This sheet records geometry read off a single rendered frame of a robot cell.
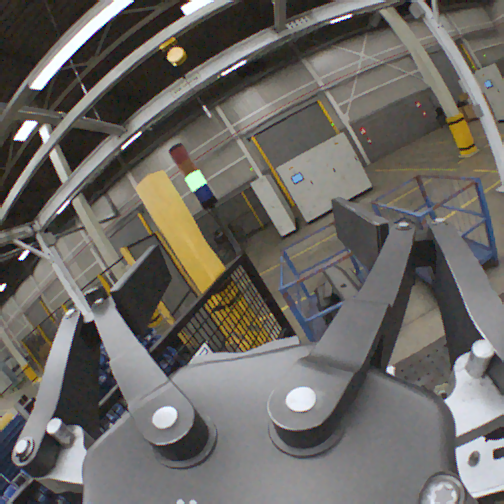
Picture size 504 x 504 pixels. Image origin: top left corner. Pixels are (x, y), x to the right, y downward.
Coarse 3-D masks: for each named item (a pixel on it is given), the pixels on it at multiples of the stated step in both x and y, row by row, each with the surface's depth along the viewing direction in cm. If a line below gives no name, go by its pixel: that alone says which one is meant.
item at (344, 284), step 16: (288, 256) 328; (352, 256) 315; (304, 272) 331; (336, 272) 285; (352, 272) 278; (368, 272) 205; (288, 288) 215; (304, 288) 335; (320, 288) 293; (336, 288) 251; (352, 288) 237; (288, 304) 219; (320, 304) 264; (336, 304) 217; (304, 320) 224; (320, 320) 281; (320, 336) 255
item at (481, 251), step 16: (416, 176) 273; (432, 176) 240; (448, 176) 209; (464, 176) 184; (480, 192) 166; (416, 208) 287; (432, 208) 177; (448, 208) 238; (416, 224) 247; (464, 224) 219; (480, 224) 174; (464, 240) 228; (480, 240) 199; (480, 256) 189; (496, 256) 179; (416, 272) 243
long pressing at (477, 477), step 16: (464, 448) 36; (480, 448) 33; (496, 448) 29; (464, 464) 32; (480, 464) 29; (496, 464) 26; (464, 480) 29; (480, 480) 26; (496, 480) 22; (480, 496) 22
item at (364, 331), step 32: (384, 256) 9; (384, 288) 7; (352, 320) 6; (384, 320) 6; (320, 352) 5; (352, 352) 5; (384, 352) 6; (288, 384) 4; (320, 384) 4; (352, 384) 4; (288, 416) 4; (320, 416) 3
